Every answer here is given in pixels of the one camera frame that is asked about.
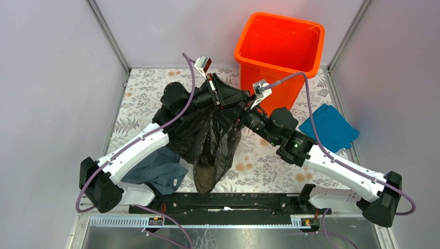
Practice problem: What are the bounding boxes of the grey-blue crumpled cloth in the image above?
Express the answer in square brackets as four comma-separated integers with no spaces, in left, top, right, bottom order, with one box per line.
[122,147,188,195]

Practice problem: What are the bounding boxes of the orange plastic trash bin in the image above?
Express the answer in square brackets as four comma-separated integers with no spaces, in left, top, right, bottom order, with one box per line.
[234,12,325,94]

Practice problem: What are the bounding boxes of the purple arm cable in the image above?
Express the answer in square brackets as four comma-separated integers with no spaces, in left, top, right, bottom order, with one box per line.
[263,72,417,216]
[75,52,197,214]

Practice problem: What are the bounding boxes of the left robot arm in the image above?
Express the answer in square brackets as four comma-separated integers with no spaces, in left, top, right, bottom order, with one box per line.
[76,74,251,213]

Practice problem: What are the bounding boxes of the floral patterned table mat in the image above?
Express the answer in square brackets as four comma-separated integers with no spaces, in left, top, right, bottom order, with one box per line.
[108,68,342,193]

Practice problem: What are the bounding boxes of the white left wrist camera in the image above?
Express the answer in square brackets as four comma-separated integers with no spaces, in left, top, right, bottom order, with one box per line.
[195,55,212,80]

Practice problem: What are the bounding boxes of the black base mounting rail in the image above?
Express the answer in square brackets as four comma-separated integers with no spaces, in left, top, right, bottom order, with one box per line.
[129,192,325,227]

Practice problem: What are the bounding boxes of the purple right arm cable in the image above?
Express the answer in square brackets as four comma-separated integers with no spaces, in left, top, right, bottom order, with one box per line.
[263,72,417,216]

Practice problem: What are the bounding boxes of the bright blue folded cloth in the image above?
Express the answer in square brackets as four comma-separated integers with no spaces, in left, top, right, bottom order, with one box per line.
[313,104,359,153]

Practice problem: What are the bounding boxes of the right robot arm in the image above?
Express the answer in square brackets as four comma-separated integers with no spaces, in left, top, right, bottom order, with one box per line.
[232,102,402,228]

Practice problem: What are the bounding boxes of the black plastic trash bag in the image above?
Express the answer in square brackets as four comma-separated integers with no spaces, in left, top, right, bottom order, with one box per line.
[166,107,242,195]

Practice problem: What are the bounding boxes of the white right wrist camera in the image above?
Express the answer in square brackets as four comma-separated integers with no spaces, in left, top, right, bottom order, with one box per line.
[251,79,272,109]

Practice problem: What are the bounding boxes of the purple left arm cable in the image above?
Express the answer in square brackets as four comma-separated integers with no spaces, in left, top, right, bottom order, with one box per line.
[75,52,197,214]

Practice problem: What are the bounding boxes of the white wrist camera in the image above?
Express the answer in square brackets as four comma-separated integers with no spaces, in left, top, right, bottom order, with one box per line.
[195,55,212,80]
[251,79,272,109]

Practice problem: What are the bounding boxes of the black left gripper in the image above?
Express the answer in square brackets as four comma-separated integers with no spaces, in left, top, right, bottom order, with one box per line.
[178,73,251,117]

